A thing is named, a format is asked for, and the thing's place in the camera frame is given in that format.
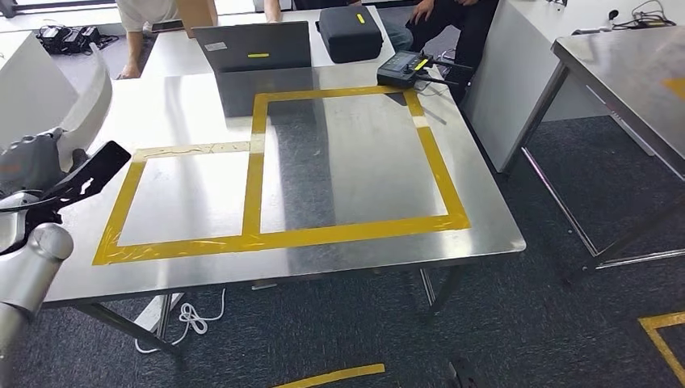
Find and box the white curved plastic part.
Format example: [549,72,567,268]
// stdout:
[55,44,114,174]

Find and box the steel workbench table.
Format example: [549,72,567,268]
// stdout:
[41,68,528,357]

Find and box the black remote controller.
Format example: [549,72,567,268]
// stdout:
[376,49,476,90]

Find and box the black hard case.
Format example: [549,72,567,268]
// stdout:
[315,4,385,65]

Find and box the grey laptop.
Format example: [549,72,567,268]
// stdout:
[191,20,313,75]

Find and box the white cabinet desk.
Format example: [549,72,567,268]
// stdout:
[460,0,685,175]

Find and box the white floor power strip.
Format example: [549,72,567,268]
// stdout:
[133,291,186,333]

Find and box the brown cardboard box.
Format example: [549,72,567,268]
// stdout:
[175,0,220,40]

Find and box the black smartphone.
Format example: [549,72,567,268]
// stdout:
[150,19,187,34]

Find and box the steel side table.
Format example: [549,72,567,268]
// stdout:
[519,25,685,272]

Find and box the white low table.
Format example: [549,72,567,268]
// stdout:
[0,29,82,152]

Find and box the yellow tape patch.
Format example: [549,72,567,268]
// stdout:
[662,77,685,103]

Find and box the white coiled floor cable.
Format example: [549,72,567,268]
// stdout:
[133,289,228,356]

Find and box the black robot bracket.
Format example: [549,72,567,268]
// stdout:
[447,357,483,388]

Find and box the small yellow tape frame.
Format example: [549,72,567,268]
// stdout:
[91,141,263,268]

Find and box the black cable bundle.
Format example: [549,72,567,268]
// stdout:
[611,0,676,31]

